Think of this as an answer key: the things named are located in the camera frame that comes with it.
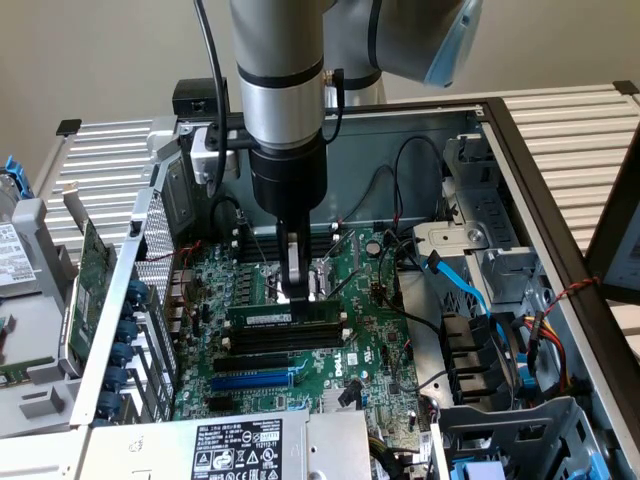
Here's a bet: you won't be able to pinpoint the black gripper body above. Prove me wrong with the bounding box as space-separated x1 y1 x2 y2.
248 142 330 236

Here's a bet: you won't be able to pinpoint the green RAM stick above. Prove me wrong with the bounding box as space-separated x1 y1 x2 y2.
0 355 55 389
226 298 347 329

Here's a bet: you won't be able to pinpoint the RAM slot white latches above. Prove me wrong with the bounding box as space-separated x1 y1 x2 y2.
231 223 341 237
222 337 350 357
231 238 341 252
222 319 350 339

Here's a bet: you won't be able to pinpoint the silver CPU socket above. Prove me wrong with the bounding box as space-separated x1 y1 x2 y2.
262 258 334 305

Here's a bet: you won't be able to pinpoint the thin metal locking lever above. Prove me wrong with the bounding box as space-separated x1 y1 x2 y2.
238 214 269 264

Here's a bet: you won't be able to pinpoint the green motherboard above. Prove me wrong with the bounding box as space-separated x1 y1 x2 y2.
172 222 426 441

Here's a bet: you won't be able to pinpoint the long black expansion slot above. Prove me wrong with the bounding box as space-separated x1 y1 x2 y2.
213 351 292 375

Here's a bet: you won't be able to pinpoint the blue expansion slot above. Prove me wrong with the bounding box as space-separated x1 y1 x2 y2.
209 372 295 394

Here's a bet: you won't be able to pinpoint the small silver heat sink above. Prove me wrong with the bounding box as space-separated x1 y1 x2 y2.
322 384 364 414

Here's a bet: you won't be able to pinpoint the open grey PC case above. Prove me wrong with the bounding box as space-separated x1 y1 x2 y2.
69 97 640 480

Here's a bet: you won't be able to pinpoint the black box with port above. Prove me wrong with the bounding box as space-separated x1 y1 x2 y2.
172 78 232 119

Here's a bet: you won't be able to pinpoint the grey metal disk bay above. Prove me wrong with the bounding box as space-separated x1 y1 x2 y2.
412 132 551 321

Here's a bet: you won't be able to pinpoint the green graphics card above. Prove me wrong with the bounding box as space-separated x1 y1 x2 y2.
58 180 121 366

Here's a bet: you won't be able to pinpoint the silver power supply unit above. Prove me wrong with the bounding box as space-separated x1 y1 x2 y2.
84 408 372 480

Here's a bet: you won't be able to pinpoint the grey perforated drive cage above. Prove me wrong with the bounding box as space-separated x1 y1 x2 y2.
429 394 609 480

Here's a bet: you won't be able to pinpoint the blue disk carrier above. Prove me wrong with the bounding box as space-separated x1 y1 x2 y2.
3 154 35 201

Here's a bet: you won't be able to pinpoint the hard disk white label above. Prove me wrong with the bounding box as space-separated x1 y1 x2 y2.
0 172 41 296

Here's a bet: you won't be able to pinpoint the grey parts rack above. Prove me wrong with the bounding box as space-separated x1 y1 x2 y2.
0 197 89 441

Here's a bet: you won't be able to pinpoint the black framed grey panel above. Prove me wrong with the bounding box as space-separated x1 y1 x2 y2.
584 99 640 302

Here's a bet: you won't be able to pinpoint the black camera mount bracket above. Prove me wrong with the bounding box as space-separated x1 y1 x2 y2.
206 113 254 152

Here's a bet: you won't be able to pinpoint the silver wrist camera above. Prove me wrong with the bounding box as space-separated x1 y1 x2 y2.
189 124 242 184

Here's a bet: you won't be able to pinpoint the short black cable gold plug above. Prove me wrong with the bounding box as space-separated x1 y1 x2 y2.
321 67 347 117

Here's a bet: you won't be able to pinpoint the tall black wire loop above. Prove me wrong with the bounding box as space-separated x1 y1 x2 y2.
392 136 445 222

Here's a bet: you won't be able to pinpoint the black looping wire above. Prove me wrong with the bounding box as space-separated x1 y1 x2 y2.
377 234 446 335

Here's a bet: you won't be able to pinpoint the black camera cable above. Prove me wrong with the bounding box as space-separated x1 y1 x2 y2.
192 0 230 197

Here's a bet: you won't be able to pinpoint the light blue flat wire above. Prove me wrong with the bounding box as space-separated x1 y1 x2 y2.
422 251 532 401

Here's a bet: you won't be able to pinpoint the black plastic drive bracket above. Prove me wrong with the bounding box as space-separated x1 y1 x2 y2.
439 312 509 406

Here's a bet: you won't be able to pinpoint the coloured power wire bundle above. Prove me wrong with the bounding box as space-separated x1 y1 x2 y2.
523 309 577 397

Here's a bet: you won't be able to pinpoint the red black twisted wire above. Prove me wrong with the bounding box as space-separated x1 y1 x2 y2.
542 276 602 322

